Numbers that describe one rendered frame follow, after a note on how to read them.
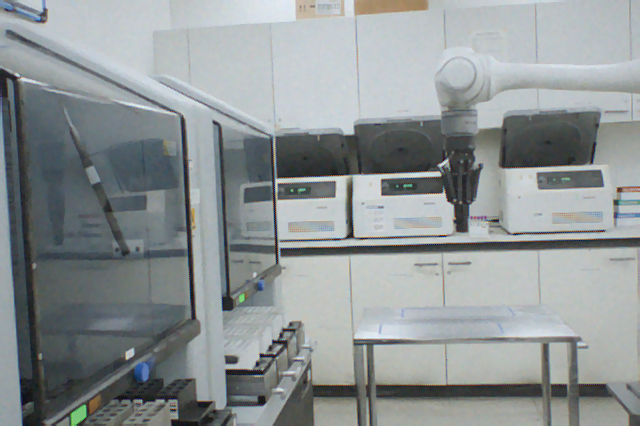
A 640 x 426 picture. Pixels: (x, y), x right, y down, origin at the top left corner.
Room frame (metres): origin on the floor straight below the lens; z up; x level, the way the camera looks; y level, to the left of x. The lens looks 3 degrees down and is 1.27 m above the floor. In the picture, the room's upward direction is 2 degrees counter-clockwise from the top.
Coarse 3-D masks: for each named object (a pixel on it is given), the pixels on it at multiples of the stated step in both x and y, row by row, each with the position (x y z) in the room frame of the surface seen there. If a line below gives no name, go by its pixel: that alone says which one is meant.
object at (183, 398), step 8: (184, 384) 1.39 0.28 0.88; (192, 384) 1.40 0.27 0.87; (176, 392) 1.34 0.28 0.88; (184, 392) 1.35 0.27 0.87; (192, 392) 1.39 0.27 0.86; (168, 400) 1.31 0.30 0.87; (176, 400) 1.31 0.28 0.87; (184, 400) 1.35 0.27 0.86; (192, 400) 1.39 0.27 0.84; (176, 408) 1.31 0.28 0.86; (184, 408) 1.34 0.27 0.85; (192, 408) 1.39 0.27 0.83; (176, 416) 1.31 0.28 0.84; (184, 416) 1.34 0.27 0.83
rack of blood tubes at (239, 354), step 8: (224, 344) 1.78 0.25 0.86; (232, 344) 1.77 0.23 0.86; (240, 344) 1.77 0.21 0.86; (248, 344) 1.76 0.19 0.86; (256, 344) 1.78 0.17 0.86; (224, 352) 1.72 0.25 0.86; (232, 352) 1.72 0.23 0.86; (240, 352) 1.71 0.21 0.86; (248, 352) 1.71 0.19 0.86; (256, 352) 1.77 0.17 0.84; (232, 360) 1.82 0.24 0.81; (240, 360) 1.71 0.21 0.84; (248, 360) 1.71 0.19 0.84; (256, 360) 1.77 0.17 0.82; (232, 368) 1.72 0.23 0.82; (240, 368) 1.71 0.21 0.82; (248, 368) 1.71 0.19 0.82
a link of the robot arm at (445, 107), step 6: (450, 48) 1.75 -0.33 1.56; (456, 48) 1.74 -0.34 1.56; (462, 48) 1.74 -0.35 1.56; (468, 48) 1.75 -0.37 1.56; (444, 54) 1.76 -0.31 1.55; (450, 54) 1.74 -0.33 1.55; (438, 96) 1.76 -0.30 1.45; (444, 102) 1.73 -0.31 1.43; (444, 108) 1.76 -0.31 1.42; (450, 108) 1.75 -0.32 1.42; (456, 108) 1.74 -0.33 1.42; (462, 108) 1.74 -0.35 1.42; (468, 108) 1.74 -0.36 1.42; (474, 108) 1.75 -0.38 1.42
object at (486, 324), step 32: (384, 320) 2.20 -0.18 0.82; (416, 320) 2.17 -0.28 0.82; (448, 320) 2.15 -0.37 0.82; (480, 320) 2.13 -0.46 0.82; (512, 320) 2.11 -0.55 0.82; (544, 320) 2.09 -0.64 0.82; (544, 352) 2.31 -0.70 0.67; (576, 352) 1.90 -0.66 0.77; (544, 384) 2.31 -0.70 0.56; (576, 384) 1.90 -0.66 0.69; (544, 416) 2.31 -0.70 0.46; (576, 416) 1.90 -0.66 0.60
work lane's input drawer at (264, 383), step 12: (264, 360) 1.79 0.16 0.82; (228, 372) 1.71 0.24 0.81; (240, 372) 1.71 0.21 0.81; (252, 372) 1.70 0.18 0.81; (264, 372) 1.71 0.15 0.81; (228, 384) 1.70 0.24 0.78; (240, 384) 1.70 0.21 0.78; (252, 384) 1.69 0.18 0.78; (264, 384) 1.69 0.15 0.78; (276, 384) 1.81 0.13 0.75; (288, 384) 1.79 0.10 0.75
